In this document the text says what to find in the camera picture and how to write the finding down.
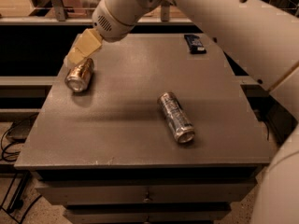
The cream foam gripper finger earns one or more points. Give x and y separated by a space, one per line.
73 57
89 41

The orange soda can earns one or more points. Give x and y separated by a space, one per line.
79 77

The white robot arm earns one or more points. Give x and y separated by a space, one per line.
261 39

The silver blue tall can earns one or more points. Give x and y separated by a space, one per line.
177 120

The grey metal railing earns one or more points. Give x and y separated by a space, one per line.
75 12

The grey power box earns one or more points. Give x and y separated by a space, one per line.
19 131

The dark blue snack bar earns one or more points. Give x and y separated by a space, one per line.
195 45

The grey drawer cabinet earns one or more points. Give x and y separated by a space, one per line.
116 132

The upper grey drawer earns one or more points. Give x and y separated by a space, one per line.
92 192

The grey drawer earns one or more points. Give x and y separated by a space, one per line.
92 192
107 217

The lower grey drawer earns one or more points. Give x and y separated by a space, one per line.
107 217

